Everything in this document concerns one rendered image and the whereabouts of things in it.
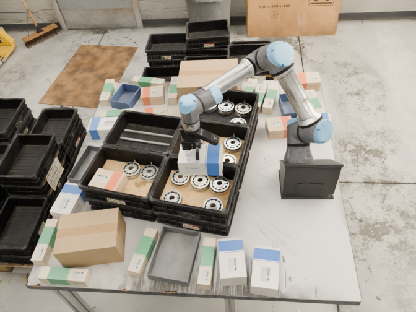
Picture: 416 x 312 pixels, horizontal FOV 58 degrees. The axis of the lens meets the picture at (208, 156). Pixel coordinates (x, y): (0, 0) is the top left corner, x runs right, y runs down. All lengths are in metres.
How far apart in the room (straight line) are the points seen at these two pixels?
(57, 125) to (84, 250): 1.63
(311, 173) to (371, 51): 2.79
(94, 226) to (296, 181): 1.04
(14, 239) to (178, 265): 1.34
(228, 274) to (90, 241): 0.68
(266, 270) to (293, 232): 0.30
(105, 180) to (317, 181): 1.11
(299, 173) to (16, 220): 1.99
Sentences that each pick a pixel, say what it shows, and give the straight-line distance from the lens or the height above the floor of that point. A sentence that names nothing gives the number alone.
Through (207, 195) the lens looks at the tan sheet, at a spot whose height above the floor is 0.83.
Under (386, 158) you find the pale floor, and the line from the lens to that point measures 3.40.
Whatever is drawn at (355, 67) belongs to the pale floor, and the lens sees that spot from 4.28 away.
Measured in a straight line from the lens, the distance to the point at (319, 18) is 4.67.
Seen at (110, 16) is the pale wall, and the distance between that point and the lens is 5.13.
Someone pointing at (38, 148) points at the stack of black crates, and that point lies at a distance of 3.03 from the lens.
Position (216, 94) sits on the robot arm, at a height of 1.43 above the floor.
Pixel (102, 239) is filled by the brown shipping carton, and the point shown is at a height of 0.86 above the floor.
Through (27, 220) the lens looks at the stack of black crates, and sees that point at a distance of 2.94.
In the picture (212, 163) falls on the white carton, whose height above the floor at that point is 1.14.
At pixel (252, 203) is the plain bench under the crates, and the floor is 0.70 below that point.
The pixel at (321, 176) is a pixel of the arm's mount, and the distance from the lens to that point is 1.98.
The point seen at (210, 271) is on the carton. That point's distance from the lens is 1.83.
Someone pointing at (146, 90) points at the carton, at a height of 0.77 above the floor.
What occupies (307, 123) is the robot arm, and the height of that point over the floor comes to 1.17.
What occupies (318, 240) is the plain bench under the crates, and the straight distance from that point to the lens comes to 2.00.
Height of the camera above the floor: 2.43
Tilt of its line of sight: 49 degrees down
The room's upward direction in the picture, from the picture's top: 7 degrees counter-clockwise
